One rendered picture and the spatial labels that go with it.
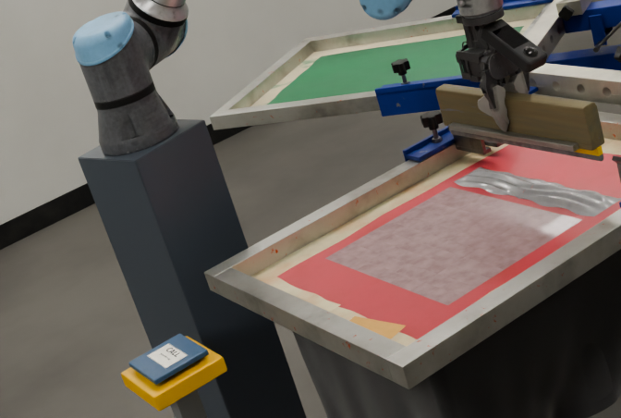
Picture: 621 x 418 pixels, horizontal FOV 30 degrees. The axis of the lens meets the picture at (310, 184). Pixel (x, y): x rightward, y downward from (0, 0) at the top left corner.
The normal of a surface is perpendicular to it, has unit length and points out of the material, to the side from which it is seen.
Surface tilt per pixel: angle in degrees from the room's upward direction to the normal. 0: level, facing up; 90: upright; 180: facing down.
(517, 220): 0
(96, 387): 0
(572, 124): 90
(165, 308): 90
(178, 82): 90
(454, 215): 0
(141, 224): 90
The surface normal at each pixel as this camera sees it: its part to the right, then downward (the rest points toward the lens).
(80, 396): -0.28, -0.89
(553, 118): -0.80, 0.43
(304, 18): 0.54, 0.16
